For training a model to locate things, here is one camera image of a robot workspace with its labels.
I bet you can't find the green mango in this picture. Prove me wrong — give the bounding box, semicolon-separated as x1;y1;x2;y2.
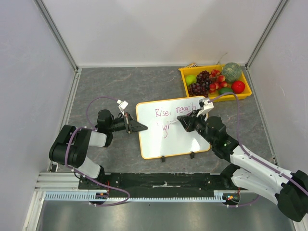
218;87;234;95

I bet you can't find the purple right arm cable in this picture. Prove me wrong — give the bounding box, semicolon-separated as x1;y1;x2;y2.
208;92;308;208

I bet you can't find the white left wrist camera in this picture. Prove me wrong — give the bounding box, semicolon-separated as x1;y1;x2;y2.
117;99;128;116

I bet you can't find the dark purple grape bunch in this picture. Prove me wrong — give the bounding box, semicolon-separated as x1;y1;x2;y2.
188;82;209;97

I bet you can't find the red apple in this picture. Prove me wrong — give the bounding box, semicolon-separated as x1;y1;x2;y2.
231;80;245;94

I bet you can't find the green apple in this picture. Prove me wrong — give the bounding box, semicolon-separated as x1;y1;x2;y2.
185;75;197;86

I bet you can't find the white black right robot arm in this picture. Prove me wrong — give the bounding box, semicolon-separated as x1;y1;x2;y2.
177;111;308;222

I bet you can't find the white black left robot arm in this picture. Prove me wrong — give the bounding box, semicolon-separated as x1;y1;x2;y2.
49;109;148;183

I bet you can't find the yellow-framed whiteboard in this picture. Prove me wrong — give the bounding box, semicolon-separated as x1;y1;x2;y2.
136;96;210;159

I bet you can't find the white slotted cable duct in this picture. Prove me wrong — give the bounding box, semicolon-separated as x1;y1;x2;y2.
45;191;235;203

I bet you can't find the yellow plastic fruit tray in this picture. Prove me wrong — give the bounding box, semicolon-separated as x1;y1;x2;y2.
179;64;252;102

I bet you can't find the yellow snack packet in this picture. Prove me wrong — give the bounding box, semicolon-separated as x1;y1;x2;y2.
184;63;198;68

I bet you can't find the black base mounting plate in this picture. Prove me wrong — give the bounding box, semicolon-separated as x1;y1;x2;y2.
79;172;241;195

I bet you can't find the green netted melon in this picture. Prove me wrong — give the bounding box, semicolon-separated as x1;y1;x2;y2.
221;63;242;83

